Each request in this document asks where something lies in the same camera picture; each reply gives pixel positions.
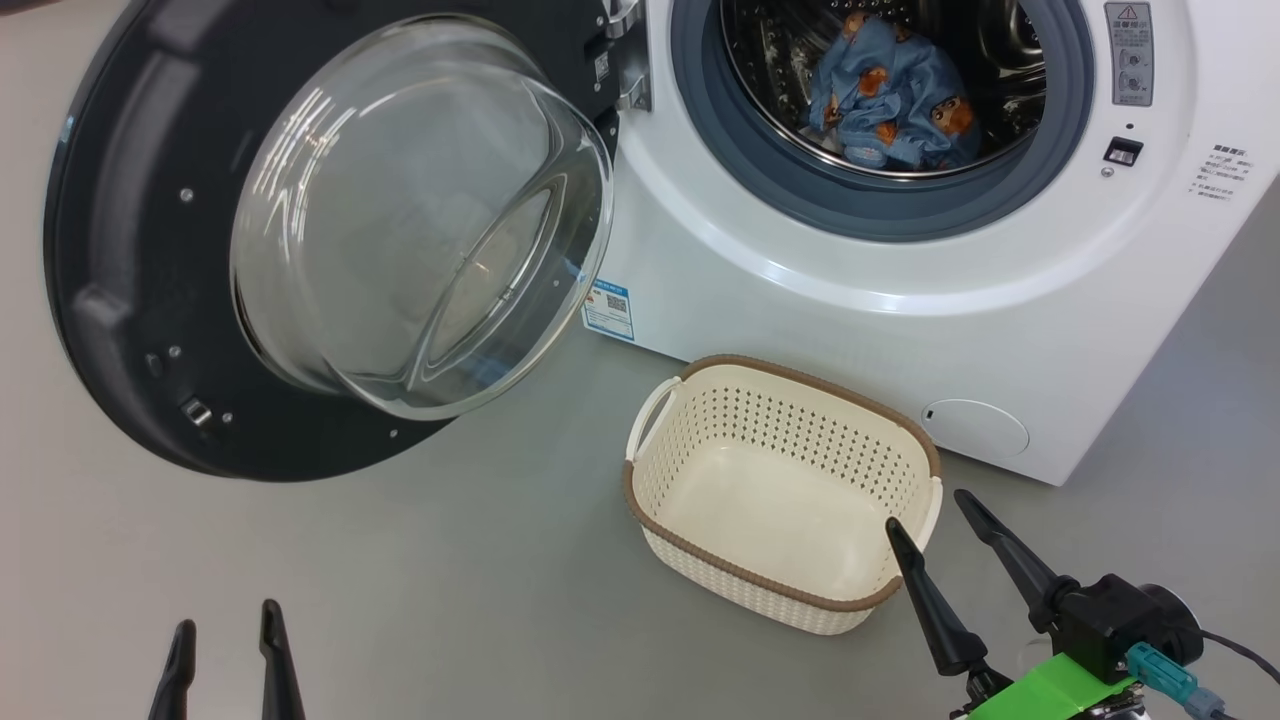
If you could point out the printed text label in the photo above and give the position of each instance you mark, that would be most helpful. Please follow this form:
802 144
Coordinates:
1222 172

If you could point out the round white filter cover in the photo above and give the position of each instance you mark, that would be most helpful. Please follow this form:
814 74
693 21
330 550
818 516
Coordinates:
975 428

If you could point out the blue white energy label sticker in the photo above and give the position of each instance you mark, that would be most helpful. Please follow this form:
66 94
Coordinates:
610 310

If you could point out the grey warning label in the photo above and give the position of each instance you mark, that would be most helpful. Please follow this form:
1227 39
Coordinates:
1129 55

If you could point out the white front-load washing machine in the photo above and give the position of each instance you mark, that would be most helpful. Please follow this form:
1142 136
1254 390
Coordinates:
900 320

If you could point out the black glass washing machine door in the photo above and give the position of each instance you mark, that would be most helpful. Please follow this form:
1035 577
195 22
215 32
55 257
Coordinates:
400 220

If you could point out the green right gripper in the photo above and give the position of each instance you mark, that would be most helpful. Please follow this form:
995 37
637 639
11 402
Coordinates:
1050 695

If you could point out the cream perforated laundry basket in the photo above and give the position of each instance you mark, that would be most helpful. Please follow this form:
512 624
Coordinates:
790 430

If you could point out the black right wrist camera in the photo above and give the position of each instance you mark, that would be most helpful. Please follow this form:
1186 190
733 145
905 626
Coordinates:
1100 620

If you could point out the black door latch socket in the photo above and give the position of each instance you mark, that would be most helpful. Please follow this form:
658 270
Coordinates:
1122 151

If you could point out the metal door hinge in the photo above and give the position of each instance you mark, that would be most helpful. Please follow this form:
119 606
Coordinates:
630 70

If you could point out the stainless steel washer drum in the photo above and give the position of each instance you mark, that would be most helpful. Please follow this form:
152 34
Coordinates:
770 70

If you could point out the blue cartoon print garment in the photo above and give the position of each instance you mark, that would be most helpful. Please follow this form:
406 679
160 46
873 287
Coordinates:
900 90

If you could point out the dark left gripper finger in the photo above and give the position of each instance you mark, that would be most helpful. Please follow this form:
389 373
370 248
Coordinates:
175 690
280 680

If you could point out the teal right camera connector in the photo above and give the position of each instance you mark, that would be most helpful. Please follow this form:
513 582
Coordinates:
1170 680

